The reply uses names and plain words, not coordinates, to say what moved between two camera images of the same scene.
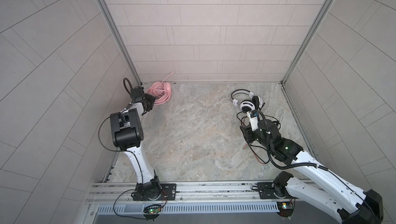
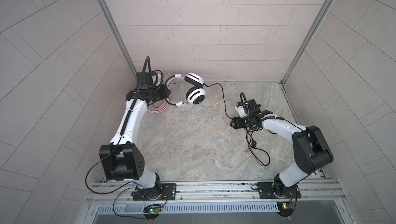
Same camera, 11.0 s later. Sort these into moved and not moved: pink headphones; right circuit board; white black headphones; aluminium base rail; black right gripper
Moved: black right gripper; pink headphones; white black headphones
Not moved: aluminium base rail; right circuit board
